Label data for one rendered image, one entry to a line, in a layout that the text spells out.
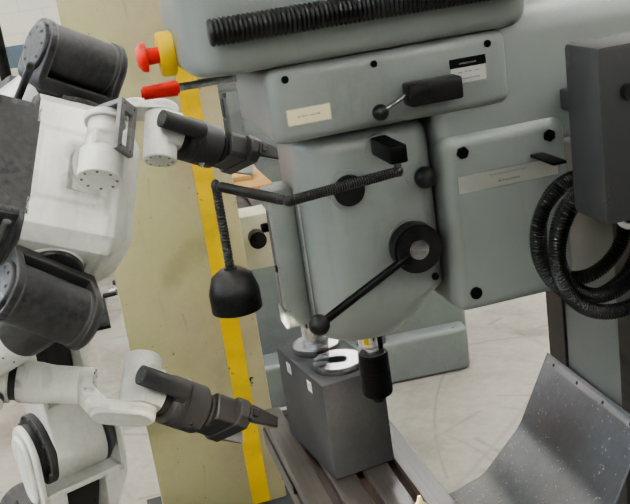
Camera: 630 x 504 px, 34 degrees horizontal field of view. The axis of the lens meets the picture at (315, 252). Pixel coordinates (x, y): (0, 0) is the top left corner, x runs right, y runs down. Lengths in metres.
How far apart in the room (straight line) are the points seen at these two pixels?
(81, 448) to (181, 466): 1.52
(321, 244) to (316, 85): 0.23
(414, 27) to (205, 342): 2.16
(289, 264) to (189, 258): 1.81
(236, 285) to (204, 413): 0.46
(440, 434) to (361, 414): 2.15
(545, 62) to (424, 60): 0.18
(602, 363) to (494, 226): 0.37
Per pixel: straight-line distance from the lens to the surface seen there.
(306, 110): 1.33
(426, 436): 3.98
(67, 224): 1.59
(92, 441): 2.05
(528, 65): 1.45
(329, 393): 1.80
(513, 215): 1.47
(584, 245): 1.69
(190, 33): 1.31
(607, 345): 1.70
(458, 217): 1.43
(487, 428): 4.00
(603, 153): 1.22
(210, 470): 3.56
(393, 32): 1.35
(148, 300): 3.30
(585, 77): 1.23
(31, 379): 1.79
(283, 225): 1.46
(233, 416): 1.85
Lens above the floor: 1.90
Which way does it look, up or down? 18 degrees down
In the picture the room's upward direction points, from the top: 8 degrees counter-clockwise
